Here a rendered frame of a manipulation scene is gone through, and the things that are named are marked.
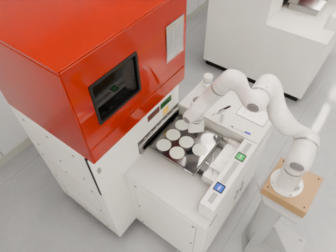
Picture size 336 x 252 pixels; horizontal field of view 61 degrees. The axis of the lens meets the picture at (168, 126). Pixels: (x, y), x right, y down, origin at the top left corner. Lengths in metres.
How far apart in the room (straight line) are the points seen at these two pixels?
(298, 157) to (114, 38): 1.00
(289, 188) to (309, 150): 0.38
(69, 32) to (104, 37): 0.15
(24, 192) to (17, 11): 1.96
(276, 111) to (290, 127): 0.10
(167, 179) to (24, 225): 1.51
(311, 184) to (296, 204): 0.17
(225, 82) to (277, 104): 0.26
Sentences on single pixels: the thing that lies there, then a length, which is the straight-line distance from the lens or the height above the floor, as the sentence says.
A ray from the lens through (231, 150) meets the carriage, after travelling 1.96.
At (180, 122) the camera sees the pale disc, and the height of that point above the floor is 0.90.
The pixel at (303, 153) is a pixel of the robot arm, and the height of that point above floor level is 1.31.
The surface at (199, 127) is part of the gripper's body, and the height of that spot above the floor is 1.07.
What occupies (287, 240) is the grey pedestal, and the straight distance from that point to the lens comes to 2.73.
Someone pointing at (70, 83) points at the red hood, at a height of 1.75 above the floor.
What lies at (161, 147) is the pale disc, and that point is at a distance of 1.91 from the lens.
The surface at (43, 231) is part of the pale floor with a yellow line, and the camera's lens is 2.84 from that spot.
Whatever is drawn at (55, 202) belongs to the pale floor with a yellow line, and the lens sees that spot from 2.92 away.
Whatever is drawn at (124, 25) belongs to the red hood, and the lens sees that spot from 1.26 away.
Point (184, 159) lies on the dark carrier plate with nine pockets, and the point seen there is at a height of 0.90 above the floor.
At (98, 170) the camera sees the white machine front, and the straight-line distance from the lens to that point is 1.65.
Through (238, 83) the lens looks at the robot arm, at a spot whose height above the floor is 1.56.
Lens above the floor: 2.45
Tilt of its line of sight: 50 degrees down
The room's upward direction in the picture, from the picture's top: 2 degrees counter-clockwise
